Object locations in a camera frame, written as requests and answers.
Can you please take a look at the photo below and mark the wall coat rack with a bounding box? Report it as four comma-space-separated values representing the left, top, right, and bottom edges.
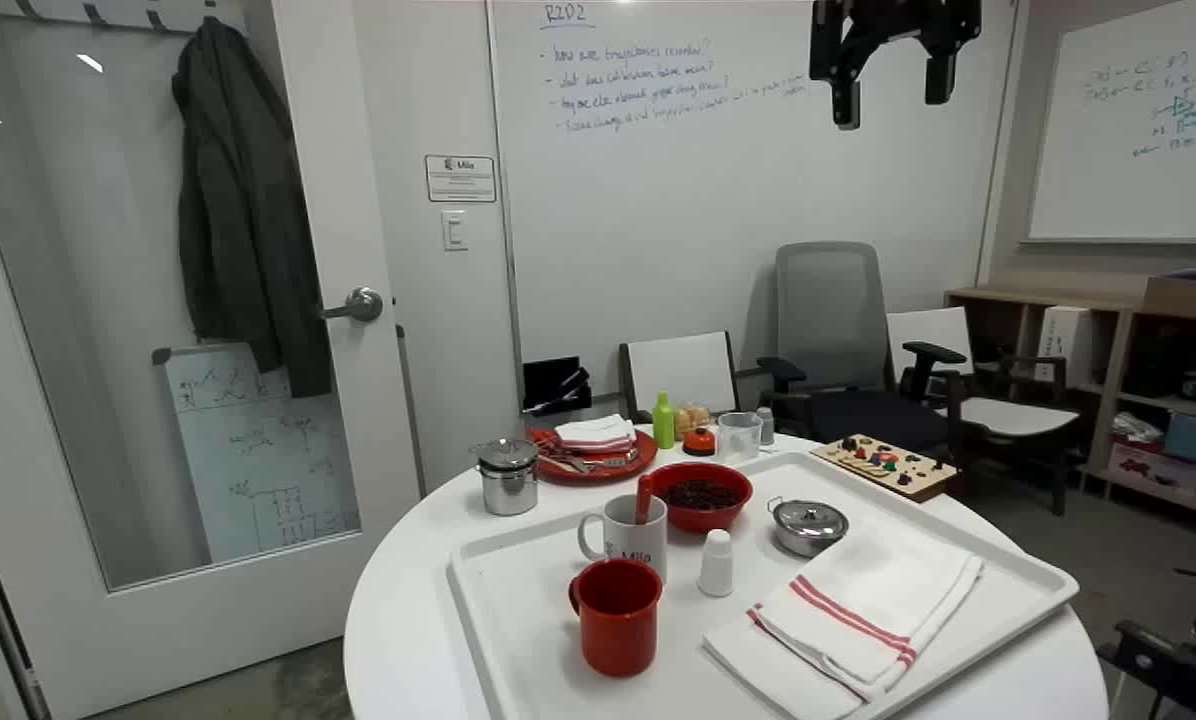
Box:
0, 0, 219, 34

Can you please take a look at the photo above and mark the red mug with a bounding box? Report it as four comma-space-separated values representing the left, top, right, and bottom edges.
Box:
565, 555, 669, 678

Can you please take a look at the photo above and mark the white seat side chair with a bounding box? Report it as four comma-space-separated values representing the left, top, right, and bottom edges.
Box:
888, 305, 1088, 516

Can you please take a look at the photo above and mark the grey office chair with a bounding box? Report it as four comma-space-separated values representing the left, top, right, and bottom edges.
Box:
751, 241, 971, 463

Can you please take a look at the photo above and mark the dark grey jacket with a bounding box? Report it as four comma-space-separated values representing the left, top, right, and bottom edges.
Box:
170, 13, 336, 401

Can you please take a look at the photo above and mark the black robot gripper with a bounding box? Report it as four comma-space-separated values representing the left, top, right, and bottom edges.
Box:
808, 0, 989, 131

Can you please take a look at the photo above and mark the small metal bowl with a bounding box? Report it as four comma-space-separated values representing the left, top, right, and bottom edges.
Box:
767, 497, 853, 561

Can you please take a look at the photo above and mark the clear glass cup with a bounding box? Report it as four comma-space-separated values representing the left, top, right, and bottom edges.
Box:
577, 490, 674, 581

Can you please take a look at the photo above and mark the clear plastic cup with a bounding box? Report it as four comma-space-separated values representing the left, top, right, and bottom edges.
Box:
717, 407, 767, 463

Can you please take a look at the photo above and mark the wooden shelf unit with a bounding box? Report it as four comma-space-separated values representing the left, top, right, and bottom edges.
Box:
948, 267, 1196, 526

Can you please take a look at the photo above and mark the small leaning whiteboard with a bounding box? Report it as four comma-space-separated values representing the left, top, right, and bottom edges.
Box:
161, 341, 365, 563

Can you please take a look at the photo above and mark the large wall whiteboard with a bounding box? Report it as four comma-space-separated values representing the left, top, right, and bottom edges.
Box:
489, 0, 1023, 402

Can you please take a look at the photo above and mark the white glass door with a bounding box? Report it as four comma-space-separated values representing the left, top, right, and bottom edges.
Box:
0, 0, 427, 720

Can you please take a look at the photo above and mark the white chair with dark frame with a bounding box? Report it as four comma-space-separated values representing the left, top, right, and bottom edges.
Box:
622, 328, 746, 420

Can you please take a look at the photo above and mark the framed whiteboard with green writing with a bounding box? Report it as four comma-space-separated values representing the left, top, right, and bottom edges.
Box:
1029, 0, 1196, 246

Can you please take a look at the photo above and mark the green plastic bottle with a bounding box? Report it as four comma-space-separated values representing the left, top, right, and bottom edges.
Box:
650, 388, 680, 450

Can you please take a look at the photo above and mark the wooden button board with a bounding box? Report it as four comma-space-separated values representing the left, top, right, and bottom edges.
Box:
808, 429, 963, 508

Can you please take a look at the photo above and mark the metal pot with lid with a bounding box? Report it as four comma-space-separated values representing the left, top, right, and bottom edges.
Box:
475, 437, 544, 519

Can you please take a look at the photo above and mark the white salt shaker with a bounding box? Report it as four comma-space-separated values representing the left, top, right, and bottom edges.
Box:
695, 523, 739, 600

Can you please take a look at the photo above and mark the white red-striped tea towel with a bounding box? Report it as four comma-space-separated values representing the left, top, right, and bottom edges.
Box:
704, 526, 989, 720

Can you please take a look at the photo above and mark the black box on floor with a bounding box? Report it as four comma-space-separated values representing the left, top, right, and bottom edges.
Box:
522, 350, 598, 420

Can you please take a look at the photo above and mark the red bowl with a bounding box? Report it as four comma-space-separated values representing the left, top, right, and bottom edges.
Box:
645, 459, 755, 538

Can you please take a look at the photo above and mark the white folded napkin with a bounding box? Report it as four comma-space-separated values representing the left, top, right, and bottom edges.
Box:
551, 412, 639, 459

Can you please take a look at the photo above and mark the metal door handle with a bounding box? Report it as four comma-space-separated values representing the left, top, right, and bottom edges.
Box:
322, 285, 387, 328

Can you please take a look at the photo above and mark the white wall sign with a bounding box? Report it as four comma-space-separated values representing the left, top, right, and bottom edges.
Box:
420, 152, 499, 208

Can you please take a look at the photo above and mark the red plate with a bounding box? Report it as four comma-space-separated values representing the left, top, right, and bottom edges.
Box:
529, 420, 660, 487

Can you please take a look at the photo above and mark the black chair base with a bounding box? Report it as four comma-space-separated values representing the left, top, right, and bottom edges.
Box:
1098, 530, 1196, 720

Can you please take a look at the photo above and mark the white plastic tray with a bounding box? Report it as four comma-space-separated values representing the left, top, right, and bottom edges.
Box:
450, 446, 1083, 720

